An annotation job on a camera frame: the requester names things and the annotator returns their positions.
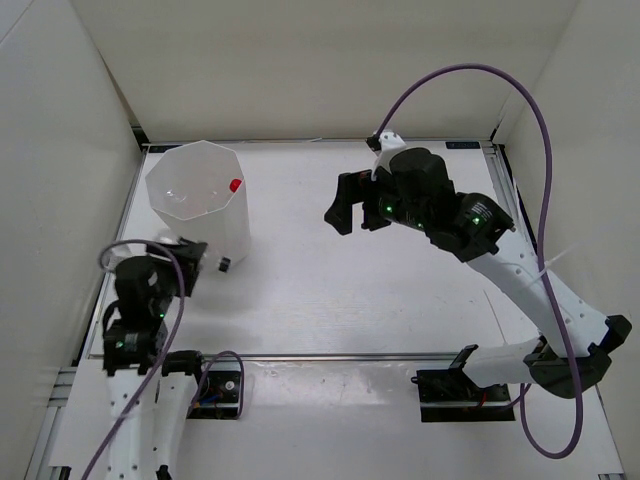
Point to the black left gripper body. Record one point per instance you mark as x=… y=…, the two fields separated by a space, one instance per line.
x=168 y=277

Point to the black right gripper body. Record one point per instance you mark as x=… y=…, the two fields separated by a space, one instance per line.
x=385 y=205

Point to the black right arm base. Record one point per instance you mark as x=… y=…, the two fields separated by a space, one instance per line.
x=449 y=397

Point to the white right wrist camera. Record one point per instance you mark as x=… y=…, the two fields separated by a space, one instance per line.
x=385 y=146

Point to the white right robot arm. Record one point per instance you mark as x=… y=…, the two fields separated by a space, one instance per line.
x=483 y=236

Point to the clear bottle red label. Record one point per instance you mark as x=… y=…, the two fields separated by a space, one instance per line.
x=235 y=184

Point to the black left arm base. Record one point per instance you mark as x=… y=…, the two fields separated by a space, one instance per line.
x=223 y=393

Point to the white zip tie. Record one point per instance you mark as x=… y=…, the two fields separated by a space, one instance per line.
x=549 y=263

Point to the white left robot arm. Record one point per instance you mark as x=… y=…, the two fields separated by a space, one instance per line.
x=149 y=385

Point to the small bottle black label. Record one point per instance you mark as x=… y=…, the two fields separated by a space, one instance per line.
x=209 y=260

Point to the white octagonal plastic bin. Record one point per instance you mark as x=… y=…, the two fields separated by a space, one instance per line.
x=188 y=189

